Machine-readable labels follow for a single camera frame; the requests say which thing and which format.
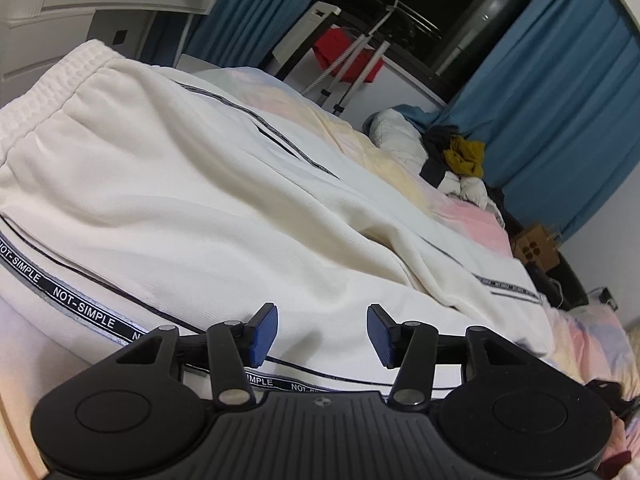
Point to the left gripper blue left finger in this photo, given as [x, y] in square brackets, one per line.
[233, 346]

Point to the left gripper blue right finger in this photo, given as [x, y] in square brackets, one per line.
[408, 347]

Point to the white sweatpants with black stripe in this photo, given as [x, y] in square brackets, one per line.
[200, 219]

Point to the white crumpled clothes pile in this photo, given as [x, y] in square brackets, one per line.
[392, 132]

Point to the white folding board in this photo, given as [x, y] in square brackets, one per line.
[301, 38]

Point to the brown paper bag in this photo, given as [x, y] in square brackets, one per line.
[536, 245]

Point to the pastel tie-dye duvet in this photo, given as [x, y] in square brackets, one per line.
[450, 219]

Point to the black clothing pile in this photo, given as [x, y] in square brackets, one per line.
[435, 141]

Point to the mustard yellow garment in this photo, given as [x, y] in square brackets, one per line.
[465, 157]

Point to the right blue curtain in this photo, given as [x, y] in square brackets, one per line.
[556, 104]

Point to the blue curtain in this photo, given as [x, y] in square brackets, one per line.
[241, 32]
[556, 104]

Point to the white garment steamer stand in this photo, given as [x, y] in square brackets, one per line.
[407, 82]

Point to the dark window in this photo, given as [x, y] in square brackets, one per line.
[425, 5]

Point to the left blue curtain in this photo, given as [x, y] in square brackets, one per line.
[241, 32]

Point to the white dressing table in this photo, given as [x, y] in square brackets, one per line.
[36, 34]

